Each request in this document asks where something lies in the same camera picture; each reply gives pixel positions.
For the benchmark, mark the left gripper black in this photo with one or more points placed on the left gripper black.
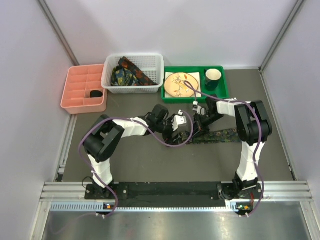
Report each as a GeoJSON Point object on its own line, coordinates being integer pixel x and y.
{"type": "Point", "coordinates": [168, 137]}

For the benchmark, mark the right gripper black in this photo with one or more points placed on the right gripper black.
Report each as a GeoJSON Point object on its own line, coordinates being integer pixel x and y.
{"type": "Point", "coordinates": [198, 121]}

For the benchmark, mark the green floral tie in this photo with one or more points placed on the green floral tie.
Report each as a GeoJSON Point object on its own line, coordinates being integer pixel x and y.
{"type": "Point", "coordinates": [229, 135]}

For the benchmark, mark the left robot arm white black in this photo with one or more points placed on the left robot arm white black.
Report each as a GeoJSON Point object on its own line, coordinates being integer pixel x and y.
{"type": "Point", "coordinates": [104, 139]}

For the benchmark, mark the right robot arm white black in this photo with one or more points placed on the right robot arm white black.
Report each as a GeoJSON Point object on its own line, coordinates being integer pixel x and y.
{"type": "Point", "coordinates": [253, 127]}

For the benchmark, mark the green plastic tray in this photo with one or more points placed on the green plastic tray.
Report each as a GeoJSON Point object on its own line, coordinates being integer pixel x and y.
{"type": "Point", "coordinates": [199, 72]}

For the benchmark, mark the beige floral plate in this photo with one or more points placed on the beige floral plate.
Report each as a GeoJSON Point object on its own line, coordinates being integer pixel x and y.
{"type": "Point", "coordinates": [182, 85]}

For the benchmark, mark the dark green mug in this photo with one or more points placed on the dark green mug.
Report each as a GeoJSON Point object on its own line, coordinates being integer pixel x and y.
{"type": "Point", "coordinates": [212, 79]}

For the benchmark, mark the white paper napkin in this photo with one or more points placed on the white paper napkin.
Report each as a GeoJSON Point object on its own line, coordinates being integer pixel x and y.
{"type": "Point", "coordinates": [199, 85]}

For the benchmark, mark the dark orange leaf tie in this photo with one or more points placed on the dark orange leaf tie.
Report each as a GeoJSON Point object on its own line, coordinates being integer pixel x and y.
{"type": "Point", "coordinates": [142, 79]}

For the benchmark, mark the white perforated plastic basket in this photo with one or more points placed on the white perforated plastic basket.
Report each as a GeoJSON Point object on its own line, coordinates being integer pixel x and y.
{"type": "Point", "coordinates": [151, 64]}

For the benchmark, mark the blue yellow floral tie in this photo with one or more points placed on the blue yellow floral tie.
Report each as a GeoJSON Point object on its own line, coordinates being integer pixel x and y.
{"type": "Point", "coordinates": [122, 77]}

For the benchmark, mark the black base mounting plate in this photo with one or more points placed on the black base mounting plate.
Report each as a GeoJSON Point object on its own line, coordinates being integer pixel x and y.
{"type": "Point", "coordinates": [179, 194]}

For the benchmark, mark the rolled black tie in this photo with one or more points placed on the rolled black tie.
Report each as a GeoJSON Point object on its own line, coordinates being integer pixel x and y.
{"type": "Point", "coordinates": [96, 94]}

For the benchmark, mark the pink divided organizer box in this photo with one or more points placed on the pink divided organizer box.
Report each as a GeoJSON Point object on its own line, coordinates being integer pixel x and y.
{"type": "Point", "coordinates": [80, 81]}

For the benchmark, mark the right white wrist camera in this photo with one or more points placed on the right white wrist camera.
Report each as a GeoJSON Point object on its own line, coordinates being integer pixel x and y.
{"type": "Point", "coordinates": [198, 109]}

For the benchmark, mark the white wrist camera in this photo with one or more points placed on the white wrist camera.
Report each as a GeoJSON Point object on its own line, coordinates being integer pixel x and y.
{"type": "Point", "coordinates": [178, 119]}
{"type": "Point", "coordinates": [198, 109]}

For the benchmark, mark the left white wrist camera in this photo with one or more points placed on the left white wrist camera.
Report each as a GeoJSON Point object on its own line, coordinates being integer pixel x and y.
{"type": "Point", "coordinates": [178, 119]}

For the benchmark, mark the right aluminium corner post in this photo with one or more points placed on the right aluminium corner post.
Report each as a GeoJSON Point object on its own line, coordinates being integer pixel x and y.
{"type": "Point", "coordinates": [280, 36]}

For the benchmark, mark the aluminium corner post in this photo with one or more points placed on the aluminium corner post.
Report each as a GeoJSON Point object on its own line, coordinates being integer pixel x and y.
{"type": "Point", "coordinates": [58, 32]}
{"type": "Point", "coordinates": [280, 36]}

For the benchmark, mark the aluminium frame rail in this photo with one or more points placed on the aluminium frame rail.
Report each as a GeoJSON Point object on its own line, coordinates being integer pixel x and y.
{"type": "Point", "coordinates": [274, 191]}

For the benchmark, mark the white slotted cable duct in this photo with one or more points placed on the white slotted cable duct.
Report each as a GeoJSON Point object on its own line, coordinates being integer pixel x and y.
{"type": "Point", "coordinates": [105, 207]}

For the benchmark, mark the left aluminium corner post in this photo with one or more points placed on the left aluminium corner post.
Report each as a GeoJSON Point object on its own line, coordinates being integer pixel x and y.
{"type": "Point", "coordinates": [58, 32]}

